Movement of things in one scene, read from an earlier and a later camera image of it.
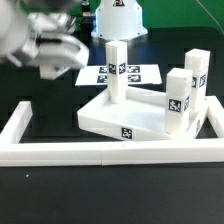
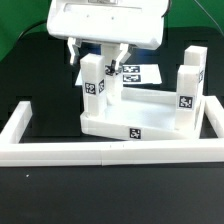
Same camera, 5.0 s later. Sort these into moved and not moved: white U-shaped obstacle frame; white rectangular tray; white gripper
Moved: white gripper
Not moved: white rectangular tray; white U-shaped obstacle frame
